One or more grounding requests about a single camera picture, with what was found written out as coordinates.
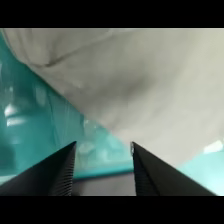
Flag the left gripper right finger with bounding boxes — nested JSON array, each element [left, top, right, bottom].
[[130, 141, 216, 197]]

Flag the beige garment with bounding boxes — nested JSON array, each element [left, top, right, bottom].
[[1, 28, 224, 168]]

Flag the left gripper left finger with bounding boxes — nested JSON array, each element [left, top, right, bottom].
[[0, 140, 78, 197]]

